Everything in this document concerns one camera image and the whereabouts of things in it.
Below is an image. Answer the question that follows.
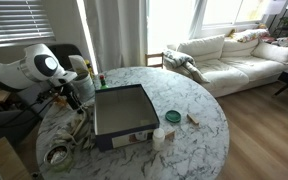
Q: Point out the black office chair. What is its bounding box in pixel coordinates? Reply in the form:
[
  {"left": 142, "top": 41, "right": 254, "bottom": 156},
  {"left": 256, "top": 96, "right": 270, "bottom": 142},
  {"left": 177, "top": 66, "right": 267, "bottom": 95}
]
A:
[{"left": 47, "top": 43, "right": 85, "bottom": 69}]

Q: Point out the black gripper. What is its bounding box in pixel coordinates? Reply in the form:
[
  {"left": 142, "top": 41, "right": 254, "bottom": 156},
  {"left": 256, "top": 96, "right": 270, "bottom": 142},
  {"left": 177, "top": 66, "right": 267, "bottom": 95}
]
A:
[{"left": 59, "top": 81, "right": 85, "bottom": 113}]

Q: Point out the green round lid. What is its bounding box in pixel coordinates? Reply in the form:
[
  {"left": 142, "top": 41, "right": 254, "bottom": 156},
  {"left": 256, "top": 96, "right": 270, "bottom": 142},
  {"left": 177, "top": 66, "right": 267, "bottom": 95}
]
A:
[{"left": 164, "top": 109, "right": 182, "bottom": 124}]

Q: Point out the yellow bottle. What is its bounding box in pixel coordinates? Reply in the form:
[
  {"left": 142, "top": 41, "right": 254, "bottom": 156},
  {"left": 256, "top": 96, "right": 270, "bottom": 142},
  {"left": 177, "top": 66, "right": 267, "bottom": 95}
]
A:
[{"left": 84, "top": 59, "right": 95, "bottom": 80}]

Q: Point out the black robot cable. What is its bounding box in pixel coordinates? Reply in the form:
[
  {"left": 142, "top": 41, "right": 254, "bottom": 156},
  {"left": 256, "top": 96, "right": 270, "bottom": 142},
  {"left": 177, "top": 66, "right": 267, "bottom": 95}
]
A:
[{"left": 0, "top": 87, "right": 65, "bottom": 131}]

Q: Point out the grey padded seat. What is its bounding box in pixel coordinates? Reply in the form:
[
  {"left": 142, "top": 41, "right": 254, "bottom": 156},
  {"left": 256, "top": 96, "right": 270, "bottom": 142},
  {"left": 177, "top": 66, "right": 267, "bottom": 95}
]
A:
[{"left": 15, "top": 81, "right": 60, "bottom": 116}]

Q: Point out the white paper card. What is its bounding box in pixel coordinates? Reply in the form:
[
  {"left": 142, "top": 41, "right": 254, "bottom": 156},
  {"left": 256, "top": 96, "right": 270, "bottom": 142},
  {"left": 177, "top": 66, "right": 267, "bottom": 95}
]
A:
[{"left": 68, "top": 54, "right": 90, "bottom": 75}]

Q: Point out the grey white blanket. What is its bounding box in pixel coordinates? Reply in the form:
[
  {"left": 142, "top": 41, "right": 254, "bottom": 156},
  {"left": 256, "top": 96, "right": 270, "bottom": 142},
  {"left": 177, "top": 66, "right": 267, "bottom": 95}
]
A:
[{"left": 163, "top": 49, "right": 212, "bottom": 84}]

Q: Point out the white sofa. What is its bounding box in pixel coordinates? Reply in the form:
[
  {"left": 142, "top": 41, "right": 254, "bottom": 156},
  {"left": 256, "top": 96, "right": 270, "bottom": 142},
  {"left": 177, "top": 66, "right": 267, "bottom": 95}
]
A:
[{"left": 165, "top": 33, "right": 288, "bottom": 98}]

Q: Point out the white plastic bottle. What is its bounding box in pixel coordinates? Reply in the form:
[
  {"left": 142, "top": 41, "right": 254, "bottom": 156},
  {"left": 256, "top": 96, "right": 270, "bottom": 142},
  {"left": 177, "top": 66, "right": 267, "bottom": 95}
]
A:
[{"left": 151, "top": 127, "right": 166, "bottom": 152}]

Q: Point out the black plant stand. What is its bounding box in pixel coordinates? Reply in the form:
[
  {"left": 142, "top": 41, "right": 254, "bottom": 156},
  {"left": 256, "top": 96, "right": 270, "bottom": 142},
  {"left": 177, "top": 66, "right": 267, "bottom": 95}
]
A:
[{"left": 271, "top": 9, "right": 288, "bottom": 38}]

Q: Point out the grey chair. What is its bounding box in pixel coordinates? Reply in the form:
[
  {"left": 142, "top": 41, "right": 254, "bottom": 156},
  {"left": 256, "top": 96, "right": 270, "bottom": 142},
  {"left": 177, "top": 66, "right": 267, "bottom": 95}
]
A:
[{"left": 0, "top": 109, "right": 42, "bottom": 148}]

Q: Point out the green bottle with red cap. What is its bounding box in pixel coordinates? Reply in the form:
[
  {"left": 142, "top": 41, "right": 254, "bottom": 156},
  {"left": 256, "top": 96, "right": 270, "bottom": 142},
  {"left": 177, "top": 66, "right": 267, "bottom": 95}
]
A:
[{"left": 98, "top": 74, "right": 109, "bottom": 90}]

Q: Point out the white window blind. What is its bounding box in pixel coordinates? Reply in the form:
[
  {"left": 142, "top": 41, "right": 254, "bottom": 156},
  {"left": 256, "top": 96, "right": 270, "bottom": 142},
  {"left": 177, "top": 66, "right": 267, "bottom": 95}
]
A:
[{"left": 0, "top": 0, "right": 56, "bottom": 46}]

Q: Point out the light wooden desk top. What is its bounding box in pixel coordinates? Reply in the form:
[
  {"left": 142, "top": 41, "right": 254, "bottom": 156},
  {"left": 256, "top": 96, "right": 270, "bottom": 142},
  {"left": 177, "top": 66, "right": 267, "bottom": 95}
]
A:
[{"left": 0, "top": 136, "right": 33, "bottom": 180}]

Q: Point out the small wooden chair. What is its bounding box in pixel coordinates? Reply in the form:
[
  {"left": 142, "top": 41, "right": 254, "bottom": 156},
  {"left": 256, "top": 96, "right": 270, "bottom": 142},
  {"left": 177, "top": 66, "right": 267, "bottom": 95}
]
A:
[{"left": 145, "top": 52, "right": 165, "bottom": 69}]

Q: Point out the white round canister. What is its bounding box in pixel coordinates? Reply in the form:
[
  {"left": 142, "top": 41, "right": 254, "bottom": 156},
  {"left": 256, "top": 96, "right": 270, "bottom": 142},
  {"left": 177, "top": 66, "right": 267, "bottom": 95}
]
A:
[{"left": 72, "top": 71, "right": 96, "bottom": 103}]

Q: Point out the striped cream grey towel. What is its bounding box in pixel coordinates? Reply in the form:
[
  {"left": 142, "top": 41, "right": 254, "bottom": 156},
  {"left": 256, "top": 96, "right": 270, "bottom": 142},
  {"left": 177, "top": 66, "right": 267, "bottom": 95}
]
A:
[{"left": 48, "top": 103, "right": 97, "bottom": 151}]

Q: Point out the dark blue cardboard box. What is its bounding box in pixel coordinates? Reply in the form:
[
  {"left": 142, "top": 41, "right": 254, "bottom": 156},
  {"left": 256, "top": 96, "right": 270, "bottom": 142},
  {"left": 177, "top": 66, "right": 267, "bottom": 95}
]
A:
[{"left": 93, "top": 83, "right": 161, "bottom": 153}]

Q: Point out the white curtain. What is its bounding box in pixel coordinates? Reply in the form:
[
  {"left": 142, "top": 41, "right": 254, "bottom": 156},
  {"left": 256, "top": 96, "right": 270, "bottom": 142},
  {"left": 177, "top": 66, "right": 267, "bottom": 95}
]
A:
[
  {"left": 83, "top": 0, "right": 149, "bottom": 73},
  {"left": 187, "top": 0, "right": 208, "bottom": 40}
]

